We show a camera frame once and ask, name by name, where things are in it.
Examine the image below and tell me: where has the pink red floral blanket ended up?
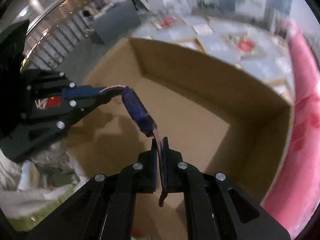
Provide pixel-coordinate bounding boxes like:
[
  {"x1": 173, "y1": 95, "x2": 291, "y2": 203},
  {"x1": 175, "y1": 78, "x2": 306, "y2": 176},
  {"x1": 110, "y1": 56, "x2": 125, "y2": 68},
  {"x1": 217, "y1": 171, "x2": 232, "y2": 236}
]
[{"x1": 264, "y1": 20, "x2": 319, "y2": 239}]

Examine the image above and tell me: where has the brown cardboard box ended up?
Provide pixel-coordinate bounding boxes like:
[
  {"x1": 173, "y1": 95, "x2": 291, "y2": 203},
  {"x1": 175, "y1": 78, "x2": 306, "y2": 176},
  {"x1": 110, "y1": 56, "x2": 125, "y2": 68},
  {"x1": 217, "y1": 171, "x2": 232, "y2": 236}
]
[{"x1": 64, "y1": 38, "x2": 291, "y2": 239}]

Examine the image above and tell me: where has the fruit pattern table cover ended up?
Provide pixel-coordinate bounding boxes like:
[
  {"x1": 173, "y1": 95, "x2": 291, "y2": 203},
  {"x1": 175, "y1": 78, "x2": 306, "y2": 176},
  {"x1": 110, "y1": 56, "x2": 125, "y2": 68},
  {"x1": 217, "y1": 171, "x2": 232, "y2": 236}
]
[{"x1": 131, "y1": 15, "x2": 295, "y2": 102}]

